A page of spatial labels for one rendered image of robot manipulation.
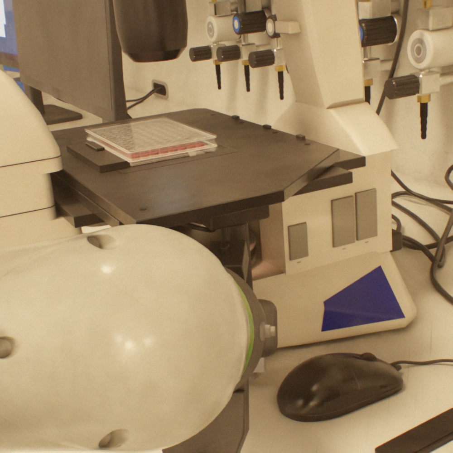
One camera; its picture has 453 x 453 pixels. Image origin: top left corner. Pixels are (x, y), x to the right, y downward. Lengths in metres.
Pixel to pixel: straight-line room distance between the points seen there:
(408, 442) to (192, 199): 0.25
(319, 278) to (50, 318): 0.48
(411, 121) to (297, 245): 0.61
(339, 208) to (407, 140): 0.59
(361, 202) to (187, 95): 1.38
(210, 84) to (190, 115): 1.11
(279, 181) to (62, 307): 0.30
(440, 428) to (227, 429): 0.21
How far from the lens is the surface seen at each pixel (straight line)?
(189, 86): 2.16
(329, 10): 0.86
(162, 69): 2.32
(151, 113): 2.15
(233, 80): 1.92
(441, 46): 1.23
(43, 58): 1.40
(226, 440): 0.56
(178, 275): 0.37
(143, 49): 0.79
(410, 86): 1.22
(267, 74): 1.77
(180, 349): 0.36
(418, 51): 1.24
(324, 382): 0.70
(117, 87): 1.07
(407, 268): 1.01
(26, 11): 1.47
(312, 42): 0.86
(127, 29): 0.79
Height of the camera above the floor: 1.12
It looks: 18 degrees down
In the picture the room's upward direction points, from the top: 5 degrees counter-clockwise
